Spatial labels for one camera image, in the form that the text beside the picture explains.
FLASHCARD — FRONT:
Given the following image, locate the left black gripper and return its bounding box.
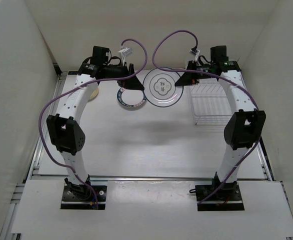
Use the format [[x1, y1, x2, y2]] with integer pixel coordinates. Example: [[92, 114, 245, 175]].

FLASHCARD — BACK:
[[102, 61, 144, 91]]

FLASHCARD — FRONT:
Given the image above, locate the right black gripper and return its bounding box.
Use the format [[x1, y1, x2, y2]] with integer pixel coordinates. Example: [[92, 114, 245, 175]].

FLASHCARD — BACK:
[[175, 60, 216, 87]]

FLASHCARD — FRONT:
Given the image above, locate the green rim text plate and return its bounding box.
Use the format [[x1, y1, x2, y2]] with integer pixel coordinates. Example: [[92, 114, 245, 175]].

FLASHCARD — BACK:
[[116, 87, 147, 110]]

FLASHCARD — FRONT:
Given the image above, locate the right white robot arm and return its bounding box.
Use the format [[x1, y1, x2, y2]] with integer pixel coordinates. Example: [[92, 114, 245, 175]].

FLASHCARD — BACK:
[[175, 45, 266, 200]]

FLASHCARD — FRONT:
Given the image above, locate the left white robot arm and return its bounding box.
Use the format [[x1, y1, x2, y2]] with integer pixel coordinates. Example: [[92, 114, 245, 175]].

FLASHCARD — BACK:
[[46, 46, 144, 201]]

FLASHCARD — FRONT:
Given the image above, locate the white front board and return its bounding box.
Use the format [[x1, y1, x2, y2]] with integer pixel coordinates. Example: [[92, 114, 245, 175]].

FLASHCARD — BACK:
[[12, 180, 293, 240]]

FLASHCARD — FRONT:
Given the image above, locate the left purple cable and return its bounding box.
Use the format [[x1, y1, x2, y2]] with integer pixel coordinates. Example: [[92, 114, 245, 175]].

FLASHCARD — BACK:
[[39, 38, 148, 208]]

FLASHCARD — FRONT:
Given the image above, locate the purple cable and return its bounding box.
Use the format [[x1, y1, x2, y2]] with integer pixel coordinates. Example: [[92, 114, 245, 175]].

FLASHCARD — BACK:
[[152, 29, 260, 207], [39, 38, 148, 208]]

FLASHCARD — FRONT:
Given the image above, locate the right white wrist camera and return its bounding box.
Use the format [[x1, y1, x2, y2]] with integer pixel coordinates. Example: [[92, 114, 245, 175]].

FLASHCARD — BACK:
[[189, 47, 201, 65]]

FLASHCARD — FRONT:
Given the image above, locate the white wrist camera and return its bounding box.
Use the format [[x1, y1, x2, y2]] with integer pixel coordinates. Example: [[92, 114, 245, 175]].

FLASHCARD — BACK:
[[189, 47, 201, 65], [118, 47, 133, 66]]

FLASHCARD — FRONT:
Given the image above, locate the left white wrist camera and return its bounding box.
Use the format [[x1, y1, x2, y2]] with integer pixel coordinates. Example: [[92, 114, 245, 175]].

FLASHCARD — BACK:
[[118, 47, 133, 66]]

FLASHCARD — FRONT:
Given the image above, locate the white wire dish rack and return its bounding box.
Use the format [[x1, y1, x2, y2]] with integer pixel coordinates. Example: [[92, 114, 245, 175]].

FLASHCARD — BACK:
[[184, 75, 232, 126]]

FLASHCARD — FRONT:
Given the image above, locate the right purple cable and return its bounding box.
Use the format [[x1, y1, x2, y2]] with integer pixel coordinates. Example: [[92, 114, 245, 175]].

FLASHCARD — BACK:
[[152, 29, 260, 207]]

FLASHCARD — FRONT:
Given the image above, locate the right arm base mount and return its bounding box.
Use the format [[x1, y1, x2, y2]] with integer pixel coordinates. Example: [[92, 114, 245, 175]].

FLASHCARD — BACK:
[[189, 181, 245, 212]]

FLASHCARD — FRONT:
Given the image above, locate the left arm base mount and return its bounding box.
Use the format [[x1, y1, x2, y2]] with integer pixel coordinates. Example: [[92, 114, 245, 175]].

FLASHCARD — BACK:
[[60, 184, 107, 211]]

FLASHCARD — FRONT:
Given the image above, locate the aluminium rail bar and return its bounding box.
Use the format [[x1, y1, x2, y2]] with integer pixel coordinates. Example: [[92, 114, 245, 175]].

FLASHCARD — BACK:
[[36, 173, 269, 182]]

